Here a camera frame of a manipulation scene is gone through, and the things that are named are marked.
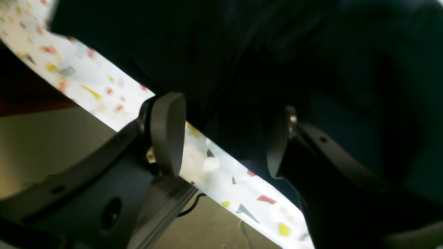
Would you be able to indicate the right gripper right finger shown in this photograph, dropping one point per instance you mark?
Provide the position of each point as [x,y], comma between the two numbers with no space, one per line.
[345,204]

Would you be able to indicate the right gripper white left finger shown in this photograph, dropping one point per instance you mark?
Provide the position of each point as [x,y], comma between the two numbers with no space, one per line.
[123,196]

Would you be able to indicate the black t-shirt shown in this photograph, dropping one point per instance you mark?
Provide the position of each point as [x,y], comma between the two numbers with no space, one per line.
[367,72]

